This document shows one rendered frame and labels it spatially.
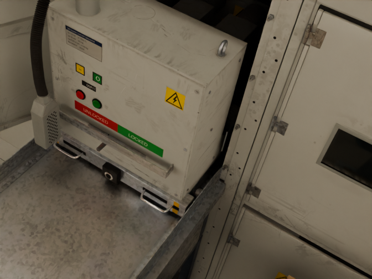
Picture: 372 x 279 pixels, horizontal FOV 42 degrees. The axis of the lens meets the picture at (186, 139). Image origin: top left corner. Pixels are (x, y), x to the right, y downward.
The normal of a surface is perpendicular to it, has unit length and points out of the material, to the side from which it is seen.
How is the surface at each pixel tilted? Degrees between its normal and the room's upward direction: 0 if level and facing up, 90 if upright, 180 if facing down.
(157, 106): 90
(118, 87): 90
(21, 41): 90
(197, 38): 0
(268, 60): 90
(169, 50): 0
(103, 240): 0
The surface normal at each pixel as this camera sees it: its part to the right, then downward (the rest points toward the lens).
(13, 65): 0.60, 0.64
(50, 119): 0.85, 0.46
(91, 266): 0.13, -0.67
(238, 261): -0.52, 0.58
